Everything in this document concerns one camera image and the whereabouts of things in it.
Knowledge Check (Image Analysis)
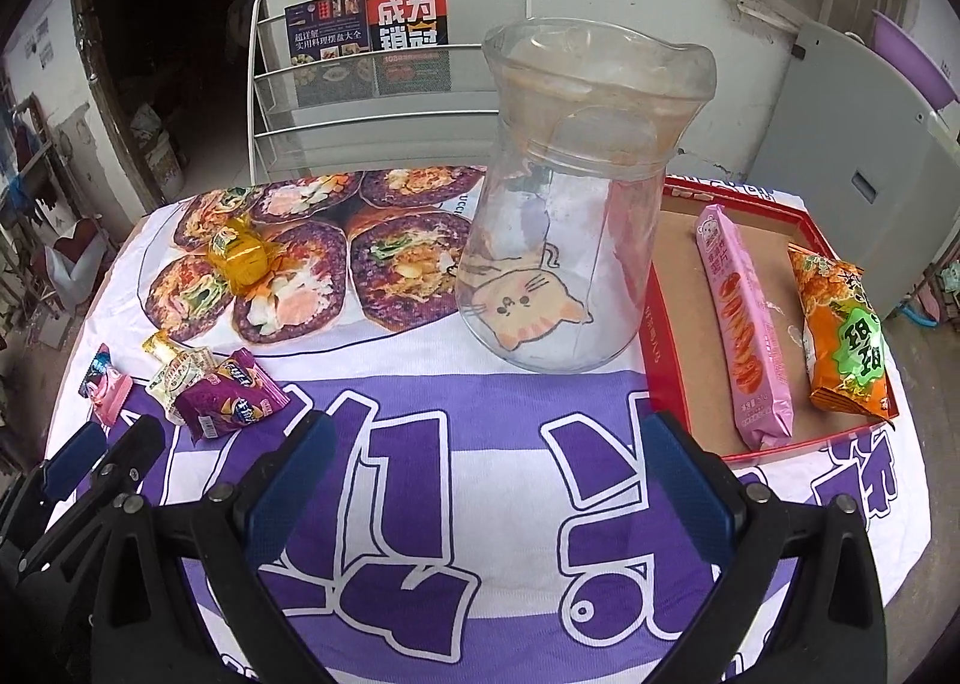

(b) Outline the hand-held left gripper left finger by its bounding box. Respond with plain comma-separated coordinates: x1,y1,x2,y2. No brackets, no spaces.
90,410,338,684

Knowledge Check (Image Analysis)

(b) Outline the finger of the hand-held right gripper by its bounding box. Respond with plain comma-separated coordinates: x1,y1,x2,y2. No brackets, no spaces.
0,420,111,550
19,414,167,580

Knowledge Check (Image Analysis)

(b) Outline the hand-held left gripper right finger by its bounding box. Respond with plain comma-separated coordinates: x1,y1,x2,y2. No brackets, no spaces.
641,410,890,684

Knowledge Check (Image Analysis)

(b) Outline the small pink blue packet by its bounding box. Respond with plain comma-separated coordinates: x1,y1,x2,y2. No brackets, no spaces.
81,344,134,428

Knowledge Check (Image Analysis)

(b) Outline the cream snack packet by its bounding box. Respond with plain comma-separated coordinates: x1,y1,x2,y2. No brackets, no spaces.
146,346,215,425

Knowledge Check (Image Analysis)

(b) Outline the small yellow snack packet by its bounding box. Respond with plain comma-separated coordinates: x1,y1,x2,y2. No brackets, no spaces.
142,328,188,374

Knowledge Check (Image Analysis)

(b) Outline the purple snack packet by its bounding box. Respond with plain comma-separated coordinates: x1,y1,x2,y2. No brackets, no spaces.
176,348,291,441

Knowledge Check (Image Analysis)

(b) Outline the long pink snack packet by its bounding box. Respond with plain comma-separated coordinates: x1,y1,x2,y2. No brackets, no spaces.
694,204,796,451

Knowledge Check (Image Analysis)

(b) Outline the yellow bread packet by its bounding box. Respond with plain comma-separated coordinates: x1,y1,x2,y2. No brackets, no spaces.
208,215,280,296

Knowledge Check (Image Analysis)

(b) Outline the orange snack packet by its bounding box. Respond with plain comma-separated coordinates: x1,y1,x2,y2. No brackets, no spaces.
787,243,897,419

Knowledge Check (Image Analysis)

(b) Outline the red tray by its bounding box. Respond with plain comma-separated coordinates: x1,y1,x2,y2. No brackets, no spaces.
641,175,901,469

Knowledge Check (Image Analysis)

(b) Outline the clear pitcher with cat print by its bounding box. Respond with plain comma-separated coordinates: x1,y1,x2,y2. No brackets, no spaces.
455,18,716,375

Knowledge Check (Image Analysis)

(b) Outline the purple white printed cloth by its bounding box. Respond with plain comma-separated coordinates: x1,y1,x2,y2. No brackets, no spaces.
41,166,920,684

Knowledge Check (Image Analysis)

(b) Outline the white bag with red item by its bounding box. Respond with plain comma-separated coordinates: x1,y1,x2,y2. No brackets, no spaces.
41,219,113,310

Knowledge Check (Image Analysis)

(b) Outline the white sack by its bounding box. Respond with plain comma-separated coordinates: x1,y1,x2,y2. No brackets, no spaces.
127,103,188,197

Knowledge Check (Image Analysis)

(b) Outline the grey washing machine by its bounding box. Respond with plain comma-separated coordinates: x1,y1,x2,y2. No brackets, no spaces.
746,16,960,321

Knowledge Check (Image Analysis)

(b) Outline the dark cookbook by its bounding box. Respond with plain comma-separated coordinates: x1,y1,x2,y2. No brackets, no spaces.
285,0,374,106

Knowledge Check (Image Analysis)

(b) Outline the red and black book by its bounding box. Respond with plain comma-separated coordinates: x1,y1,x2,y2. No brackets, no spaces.
366,0,451,96

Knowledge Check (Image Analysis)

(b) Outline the purple plastic basin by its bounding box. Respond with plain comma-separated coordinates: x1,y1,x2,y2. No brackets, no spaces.
870,9,960,107

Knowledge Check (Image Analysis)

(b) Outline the white wire rack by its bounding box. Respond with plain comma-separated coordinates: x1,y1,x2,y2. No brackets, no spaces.
246,0,535,184

